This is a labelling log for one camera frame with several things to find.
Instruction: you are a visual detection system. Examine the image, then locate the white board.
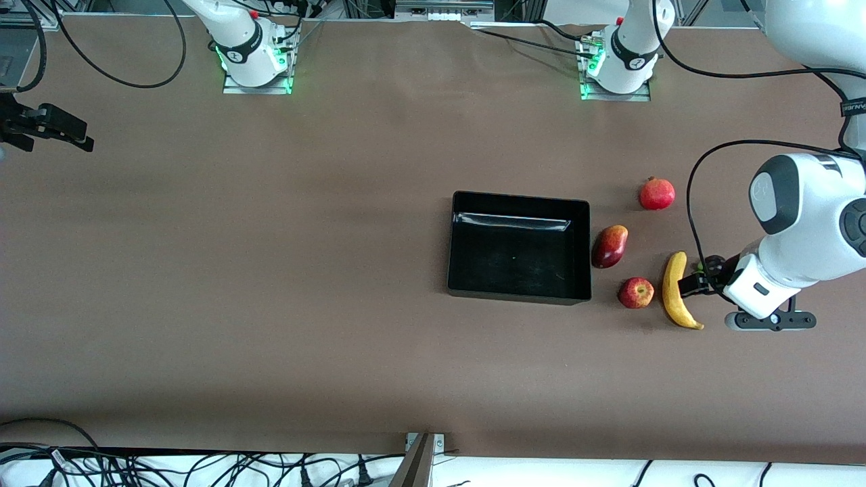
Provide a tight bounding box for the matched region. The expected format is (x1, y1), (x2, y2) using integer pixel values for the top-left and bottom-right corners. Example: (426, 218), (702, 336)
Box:
(0, 452), (866, 487)

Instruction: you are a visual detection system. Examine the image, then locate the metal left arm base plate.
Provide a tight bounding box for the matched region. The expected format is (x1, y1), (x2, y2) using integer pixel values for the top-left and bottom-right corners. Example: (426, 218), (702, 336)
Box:
(575, 32), (653, 102)

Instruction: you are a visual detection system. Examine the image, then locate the red pomegranate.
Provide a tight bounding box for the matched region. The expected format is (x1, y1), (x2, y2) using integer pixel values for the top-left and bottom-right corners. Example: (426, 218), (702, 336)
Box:
(639, 177), (676, 212)

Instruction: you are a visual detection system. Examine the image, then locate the red yellow mango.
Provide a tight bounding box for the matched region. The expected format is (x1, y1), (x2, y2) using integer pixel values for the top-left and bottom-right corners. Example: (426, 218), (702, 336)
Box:
(591, 225), (629, 269)

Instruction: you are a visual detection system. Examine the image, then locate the grey metal post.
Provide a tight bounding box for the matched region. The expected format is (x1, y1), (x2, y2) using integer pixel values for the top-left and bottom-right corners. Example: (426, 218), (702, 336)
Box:
(389, 433), (436, 487)

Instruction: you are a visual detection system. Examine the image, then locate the silver post bracket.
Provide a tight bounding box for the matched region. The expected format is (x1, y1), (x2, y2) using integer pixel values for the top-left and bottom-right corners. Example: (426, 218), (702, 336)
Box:
(405, 433), (447, 455)

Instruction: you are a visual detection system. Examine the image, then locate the yellow banana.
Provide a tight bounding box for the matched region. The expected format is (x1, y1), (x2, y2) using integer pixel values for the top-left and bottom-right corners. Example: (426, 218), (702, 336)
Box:
(662, 251), (705, 331)

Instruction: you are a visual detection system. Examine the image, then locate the silver metal rail block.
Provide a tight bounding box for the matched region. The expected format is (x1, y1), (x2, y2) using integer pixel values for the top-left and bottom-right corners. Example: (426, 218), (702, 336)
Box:
(394, 0), (496, 22)

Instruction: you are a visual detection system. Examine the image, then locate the black plastic box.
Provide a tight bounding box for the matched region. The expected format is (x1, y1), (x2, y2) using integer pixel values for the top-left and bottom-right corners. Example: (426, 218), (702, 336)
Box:
(447, 191), (593, 305)

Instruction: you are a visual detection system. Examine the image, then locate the brown paper table cover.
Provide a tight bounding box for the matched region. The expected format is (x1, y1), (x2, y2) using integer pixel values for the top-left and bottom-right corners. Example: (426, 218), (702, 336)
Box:
(0, 14), (866, 467)

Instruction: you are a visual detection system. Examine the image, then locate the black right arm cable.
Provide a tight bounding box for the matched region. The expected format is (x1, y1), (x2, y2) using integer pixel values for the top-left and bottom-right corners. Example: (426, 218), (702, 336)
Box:
(49, 0), (187, 89)

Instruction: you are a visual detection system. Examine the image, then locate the red apple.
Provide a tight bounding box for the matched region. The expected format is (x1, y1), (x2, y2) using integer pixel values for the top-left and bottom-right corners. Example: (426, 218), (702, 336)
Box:
(618, 277), (655, 310)

